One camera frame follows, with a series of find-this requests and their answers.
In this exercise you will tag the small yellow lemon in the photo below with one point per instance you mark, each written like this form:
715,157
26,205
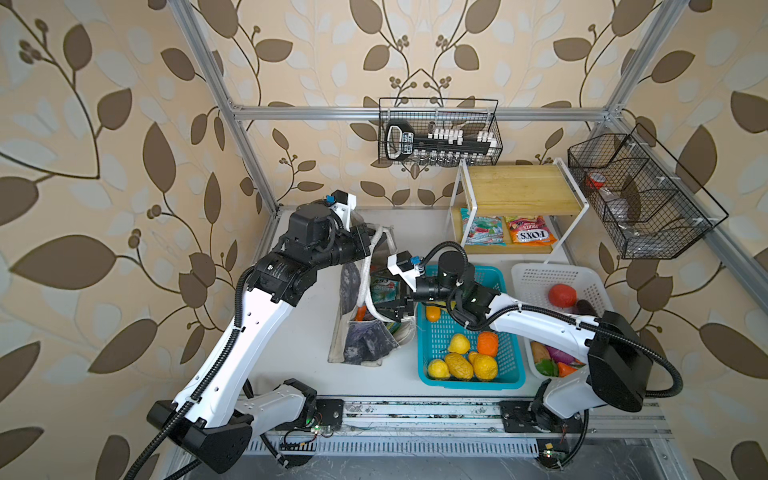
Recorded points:
438,370

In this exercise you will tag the black wire basket right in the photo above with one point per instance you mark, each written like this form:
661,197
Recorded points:
670,209

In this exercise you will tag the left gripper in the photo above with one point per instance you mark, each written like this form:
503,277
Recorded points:
360,246

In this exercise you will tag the white canvas grocery bag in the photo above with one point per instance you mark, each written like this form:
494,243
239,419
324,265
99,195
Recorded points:
366,343

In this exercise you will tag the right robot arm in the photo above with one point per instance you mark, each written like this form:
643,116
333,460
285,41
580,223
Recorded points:
617,370

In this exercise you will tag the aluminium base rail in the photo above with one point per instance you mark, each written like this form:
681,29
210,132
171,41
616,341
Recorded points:
451,427

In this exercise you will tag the black tool in basket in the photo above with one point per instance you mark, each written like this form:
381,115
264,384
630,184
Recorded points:
402,142

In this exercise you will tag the black wire basket centre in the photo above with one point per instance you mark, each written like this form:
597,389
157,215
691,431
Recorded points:
470,114

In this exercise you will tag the purple onion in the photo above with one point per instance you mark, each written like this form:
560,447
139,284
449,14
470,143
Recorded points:
559,356

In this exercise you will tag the orange tangerine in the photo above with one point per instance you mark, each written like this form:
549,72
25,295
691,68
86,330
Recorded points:
487,343

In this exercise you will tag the plastic bottle red cap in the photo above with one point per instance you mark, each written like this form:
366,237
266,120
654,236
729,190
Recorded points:
610,205

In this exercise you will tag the black wire basket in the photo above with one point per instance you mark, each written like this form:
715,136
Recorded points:
470,114
670,209

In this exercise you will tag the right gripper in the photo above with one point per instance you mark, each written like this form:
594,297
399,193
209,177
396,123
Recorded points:
398,307

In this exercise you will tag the orange Fox's candy bag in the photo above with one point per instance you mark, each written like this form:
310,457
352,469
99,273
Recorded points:
530,231

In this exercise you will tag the white wooden shelf rack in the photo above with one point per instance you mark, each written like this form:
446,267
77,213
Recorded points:
504,190

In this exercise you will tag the brown potato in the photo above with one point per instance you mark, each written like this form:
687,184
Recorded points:
539,352

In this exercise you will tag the yellow bumpy lemon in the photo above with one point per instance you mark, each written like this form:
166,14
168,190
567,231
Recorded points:
459,367

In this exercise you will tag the yellow round lemon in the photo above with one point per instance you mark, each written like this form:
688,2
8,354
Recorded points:
485,367

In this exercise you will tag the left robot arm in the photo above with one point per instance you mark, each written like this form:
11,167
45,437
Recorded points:
203,419

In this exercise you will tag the purple eggplant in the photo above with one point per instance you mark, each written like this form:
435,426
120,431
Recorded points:
584,307

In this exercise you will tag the green pepper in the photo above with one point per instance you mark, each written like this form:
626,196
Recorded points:
547,368

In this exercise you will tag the red green candy bag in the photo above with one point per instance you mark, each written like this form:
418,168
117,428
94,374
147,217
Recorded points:
484,230

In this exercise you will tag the teal plastic basket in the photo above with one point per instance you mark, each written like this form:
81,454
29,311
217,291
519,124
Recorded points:
432,343

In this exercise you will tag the orange carrot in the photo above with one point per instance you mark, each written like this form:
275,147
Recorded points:
361,313
565,370

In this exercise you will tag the red tomato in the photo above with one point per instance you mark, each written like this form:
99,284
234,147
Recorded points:
563,296

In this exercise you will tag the pink teal snack bag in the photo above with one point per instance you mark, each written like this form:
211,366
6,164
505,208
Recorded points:
384,289

